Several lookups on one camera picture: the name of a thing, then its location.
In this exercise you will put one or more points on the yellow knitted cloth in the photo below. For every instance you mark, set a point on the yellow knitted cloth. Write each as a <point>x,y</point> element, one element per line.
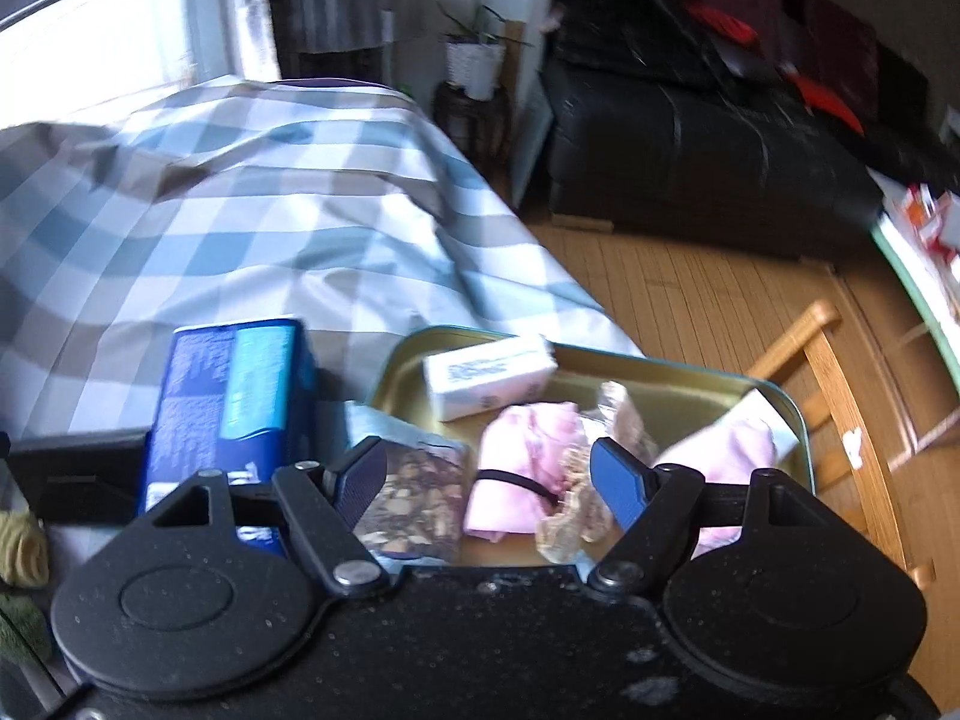
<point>22,544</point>

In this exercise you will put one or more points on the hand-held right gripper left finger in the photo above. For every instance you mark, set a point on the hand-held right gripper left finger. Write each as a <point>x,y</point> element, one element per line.
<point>364,484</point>

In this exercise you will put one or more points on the pink cloth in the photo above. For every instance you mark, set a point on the pink cloth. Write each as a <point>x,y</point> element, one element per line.
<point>735,457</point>

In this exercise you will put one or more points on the black leather sofa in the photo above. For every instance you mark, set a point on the black leather sofa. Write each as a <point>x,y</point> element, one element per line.
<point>675,150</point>

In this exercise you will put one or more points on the dark wooden plant stand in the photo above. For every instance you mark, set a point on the dark wooden plant stand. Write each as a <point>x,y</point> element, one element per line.
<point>469,127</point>

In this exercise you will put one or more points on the herb sachet with teal cloth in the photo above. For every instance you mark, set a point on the herb sachet with teal cloth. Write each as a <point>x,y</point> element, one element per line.
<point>412,495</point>

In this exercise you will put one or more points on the coffee table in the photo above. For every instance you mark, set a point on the coffee table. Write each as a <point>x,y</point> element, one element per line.
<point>922,292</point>

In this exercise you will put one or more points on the black leather cushion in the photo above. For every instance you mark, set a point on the black leather cushion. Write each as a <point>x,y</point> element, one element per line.
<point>622,15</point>

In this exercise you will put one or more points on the blue tissue pack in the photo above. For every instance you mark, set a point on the blue tissue pack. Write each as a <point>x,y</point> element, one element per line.
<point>217,397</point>

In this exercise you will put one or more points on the green knitted cloth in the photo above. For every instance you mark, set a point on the green knitted cloth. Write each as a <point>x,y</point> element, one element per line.
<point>22,626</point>

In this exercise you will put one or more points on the black box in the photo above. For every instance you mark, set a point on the black box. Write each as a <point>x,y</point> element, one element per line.
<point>75,465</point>

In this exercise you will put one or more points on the patterned curtain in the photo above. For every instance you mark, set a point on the patterned curtain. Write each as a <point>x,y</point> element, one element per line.
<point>251,15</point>

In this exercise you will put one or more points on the potted plant white pot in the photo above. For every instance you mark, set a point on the potted plant white pot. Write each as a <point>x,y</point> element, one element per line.
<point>472,64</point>

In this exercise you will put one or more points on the red cushion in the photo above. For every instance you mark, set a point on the red cushion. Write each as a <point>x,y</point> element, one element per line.
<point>825,101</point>
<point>720,22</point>

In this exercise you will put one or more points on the window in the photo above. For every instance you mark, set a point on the window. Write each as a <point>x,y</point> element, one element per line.
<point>97,37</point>

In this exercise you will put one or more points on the gold tin tray teal rim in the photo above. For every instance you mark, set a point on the gold tin tray teal rim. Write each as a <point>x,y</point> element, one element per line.
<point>675,397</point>

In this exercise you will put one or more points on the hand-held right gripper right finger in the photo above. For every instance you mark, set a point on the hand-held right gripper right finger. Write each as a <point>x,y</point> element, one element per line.
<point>619,487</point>

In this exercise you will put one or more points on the small white tissue pack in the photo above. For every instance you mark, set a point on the small white tissue pack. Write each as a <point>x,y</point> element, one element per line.
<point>487,375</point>

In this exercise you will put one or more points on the clear sachet beige chips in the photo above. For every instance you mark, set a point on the clear sachet beige chips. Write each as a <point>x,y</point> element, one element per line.
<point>577,532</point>

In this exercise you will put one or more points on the round corrugated metal side table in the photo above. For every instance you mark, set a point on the round corrugated metal side table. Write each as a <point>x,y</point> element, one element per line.
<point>337,15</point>

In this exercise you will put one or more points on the white red house-shaped box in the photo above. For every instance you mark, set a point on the white red house-shaped box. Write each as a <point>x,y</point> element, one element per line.
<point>930,217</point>

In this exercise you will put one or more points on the checkered blanket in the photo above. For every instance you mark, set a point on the checkered blanket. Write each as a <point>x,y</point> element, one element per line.
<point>262,202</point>

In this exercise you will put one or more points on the leaning glass panel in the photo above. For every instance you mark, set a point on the leaning glass panel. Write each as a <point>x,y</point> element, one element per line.
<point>531,142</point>

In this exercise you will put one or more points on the wooden chair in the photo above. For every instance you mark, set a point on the wooden chair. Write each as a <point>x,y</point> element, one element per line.
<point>847,405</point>

